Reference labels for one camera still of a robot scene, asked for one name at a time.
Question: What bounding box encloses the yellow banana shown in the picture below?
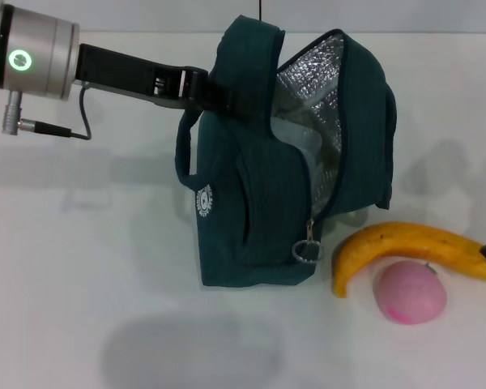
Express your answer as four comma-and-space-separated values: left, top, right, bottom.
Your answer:
332, 221, 486, 300

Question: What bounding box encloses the dark teal insulated lunch bag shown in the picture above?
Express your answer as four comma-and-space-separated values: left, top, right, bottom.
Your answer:
174, 15, 398, 288

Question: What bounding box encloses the left gripper cable with plug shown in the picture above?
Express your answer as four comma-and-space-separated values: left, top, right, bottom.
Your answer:
0, 83, 94, 142

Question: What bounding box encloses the clear lunch box blue lid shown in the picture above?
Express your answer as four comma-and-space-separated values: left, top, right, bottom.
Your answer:
270, 116, 326, 191

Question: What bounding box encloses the pink peach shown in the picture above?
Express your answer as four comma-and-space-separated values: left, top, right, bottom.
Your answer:
372, 261, 448, 325

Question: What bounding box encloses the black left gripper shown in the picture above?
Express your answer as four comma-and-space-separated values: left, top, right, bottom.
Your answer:
72, 43, 249, 119

